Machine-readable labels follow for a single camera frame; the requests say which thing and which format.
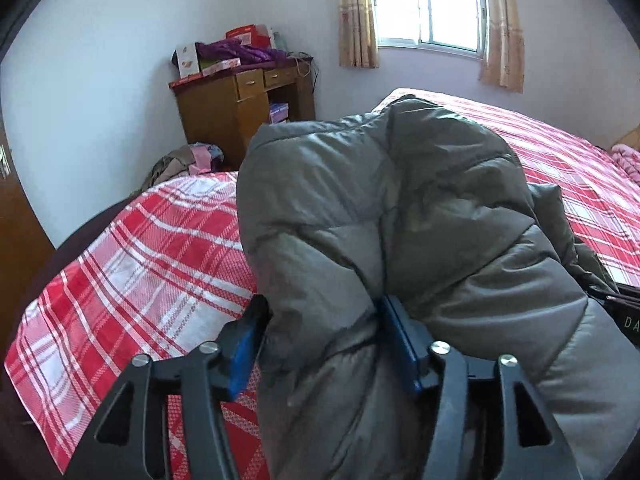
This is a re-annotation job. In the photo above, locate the red box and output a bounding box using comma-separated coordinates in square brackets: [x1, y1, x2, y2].
[226, 24, 273, 48]

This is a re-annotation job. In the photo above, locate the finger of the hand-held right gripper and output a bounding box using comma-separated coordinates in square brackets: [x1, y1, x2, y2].
[582, 283, 640, 306]

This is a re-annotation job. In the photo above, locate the dark bed footboard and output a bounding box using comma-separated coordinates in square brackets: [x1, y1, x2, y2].
[0, 192, 151, 480]

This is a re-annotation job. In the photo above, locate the beige patterned curtain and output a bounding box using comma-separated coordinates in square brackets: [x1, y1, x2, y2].
[479, 0, 526, 94]
[339, 0, 381, 69]

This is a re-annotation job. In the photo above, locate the charger cable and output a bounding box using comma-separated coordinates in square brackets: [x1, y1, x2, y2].
[295, 52, 321, 88]

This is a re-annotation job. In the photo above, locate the red plaid bed sheet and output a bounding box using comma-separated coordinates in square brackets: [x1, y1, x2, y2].
[4, 87, 640, 480]

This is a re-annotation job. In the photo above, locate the pile of clothes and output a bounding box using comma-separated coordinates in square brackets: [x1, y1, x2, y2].
[140, 141, 226, 193]

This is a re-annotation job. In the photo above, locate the wooden desk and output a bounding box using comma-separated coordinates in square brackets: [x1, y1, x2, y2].
[169, 57, 317, 163]

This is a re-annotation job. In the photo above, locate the wooden headboard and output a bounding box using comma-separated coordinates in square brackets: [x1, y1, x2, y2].
[612, 127, 640, 151]

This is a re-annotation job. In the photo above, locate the pink quilt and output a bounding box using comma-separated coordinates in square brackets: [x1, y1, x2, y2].
[611, 143, 640, 186]

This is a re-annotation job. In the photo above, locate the purple jacket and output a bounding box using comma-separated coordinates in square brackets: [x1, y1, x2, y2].
[195, 40, 288, 67]

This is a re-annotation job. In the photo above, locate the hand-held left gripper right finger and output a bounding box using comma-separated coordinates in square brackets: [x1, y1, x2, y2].
[377, 295, 583, 480]

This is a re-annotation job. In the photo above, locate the white picture box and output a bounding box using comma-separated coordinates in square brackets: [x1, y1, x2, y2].
[173, 44, 202, 80]

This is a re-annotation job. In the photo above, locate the grey puffer jacket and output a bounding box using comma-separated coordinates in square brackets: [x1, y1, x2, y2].
[236, 95, 640, 480]

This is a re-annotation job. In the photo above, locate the pink flat box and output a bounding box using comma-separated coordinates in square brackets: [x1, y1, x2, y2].
[200, 57, 242, 77]

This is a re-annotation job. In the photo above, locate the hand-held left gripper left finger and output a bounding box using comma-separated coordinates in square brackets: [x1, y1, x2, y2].
[64, 294, 273, 480]

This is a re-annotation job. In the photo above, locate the wooden door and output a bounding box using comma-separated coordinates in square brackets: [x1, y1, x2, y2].
[0, 110, 56, 341]

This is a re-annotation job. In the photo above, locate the sliding window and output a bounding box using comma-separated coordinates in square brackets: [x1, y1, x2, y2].
[367, 0, 490, 58]

